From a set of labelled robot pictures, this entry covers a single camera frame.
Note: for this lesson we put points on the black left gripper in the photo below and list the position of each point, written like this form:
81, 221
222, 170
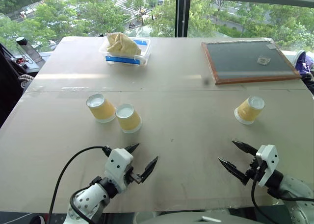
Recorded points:
133, 177

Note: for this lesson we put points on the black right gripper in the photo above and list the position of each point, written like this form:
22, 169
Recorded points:
252, 171

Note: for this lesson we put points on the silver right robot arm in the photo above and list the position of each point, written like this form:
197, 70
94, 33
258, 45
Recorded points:
294, 192

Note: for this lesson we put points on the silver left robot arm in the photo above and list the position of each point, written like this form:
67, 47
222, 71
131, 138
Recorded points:
89, 199

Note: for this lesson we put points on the yellow ribbed paper cup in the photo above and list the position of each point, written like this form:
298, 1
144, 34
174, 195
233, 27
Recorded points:
247, 111
103, 110
128, 119

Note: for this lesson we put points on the wood-framed blackboard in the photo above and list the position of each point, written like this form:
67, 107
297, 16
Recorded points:
245, 59

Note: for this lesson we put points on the clear plastic box blue tape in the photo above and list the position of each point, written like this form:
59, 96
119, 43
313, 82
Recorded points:
127, 59

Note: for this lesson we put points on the small clear plastic piece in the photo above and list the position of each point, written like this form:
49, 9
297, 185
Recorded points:
263, 60

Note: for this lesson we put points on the crumpled yellow cloth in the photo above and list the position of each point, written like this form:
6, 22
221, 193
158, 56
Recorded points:
122, 46

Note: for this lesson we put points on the purple and white object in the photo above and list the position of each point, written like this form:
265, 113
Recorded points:
304, 62

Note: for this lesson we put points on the clear water bottle black lid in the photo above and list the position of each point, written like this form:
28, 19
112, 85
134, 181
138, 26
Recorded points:
30, 50

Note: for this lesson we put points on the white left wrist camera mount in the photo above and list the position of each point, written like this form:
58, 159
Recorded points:
117, 164

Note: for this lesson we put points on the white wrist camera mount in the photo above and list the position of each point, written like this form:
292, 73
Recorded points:
268, 162
117, 164

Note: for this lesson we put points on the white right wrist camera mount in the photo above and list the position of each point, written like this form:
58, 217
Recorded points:
268, 162

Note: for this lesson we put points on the black window frame post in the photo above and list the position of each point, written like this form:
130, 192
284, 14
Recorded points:
182, 13

